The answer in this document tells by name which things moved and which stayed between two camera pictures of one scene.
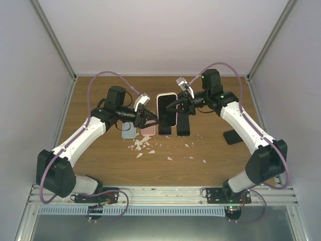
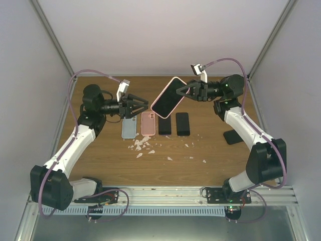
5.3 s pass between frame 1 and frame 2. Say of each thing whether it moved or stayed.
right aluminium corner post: stayed
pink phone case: stayed
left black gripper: moved
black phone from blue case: stayed
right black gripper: moved
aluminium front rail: stayed
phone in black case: stayed
